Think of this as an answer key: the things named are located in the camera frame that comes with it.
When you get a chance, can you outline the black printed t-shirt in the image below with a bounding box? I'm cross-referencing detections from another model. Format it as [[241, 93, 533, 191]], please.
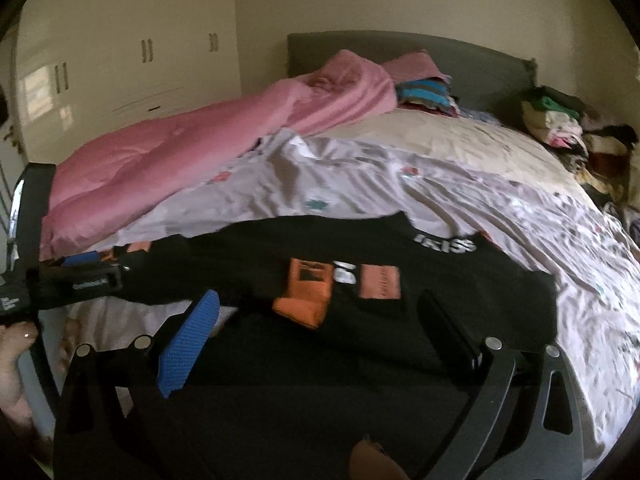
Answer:
[[107, 213, 558, 479]]

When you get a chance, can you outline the mixed folded clothes pile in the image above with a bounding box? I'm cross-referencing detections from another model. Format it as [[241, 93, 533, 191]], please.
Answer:
[[521, 86, 639, 242]]

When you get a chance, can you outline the striped folded clothes stack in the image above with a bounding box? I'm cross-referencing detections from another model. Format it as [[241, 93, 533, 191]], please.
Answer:
[[395, 78, 458, 117]]

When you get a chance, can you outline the person's left hand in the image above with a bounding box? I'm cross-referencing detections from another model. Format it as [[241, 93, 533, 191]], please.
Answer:
[[0, 322, 38, 434]]

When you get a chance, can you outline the pink quilt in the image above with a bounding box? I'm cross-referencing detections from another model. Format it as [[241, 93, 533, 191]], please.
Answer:
[[39, 50, 396, 259]]

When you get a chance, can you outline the cream wardrobe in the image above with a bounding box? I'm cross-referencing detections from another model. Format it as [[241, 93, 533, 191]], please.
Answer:
[[14, 0, 241, 164]]

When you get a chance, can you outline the light printed bed sheet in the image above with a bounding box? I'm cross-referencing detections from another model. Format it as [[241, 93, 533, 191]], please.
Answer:
[[96, 110, 639, 471]]

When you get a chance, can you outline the dark grey headboard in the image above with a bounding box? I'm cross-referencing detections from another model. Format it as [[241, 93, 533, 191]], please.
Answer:
[[286, 30, 537, 114]]

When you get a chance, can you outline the pink pillow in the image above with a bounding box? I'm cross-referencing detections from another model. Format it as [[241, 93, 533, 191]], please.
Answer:
[[382, 50, 451, 84]]

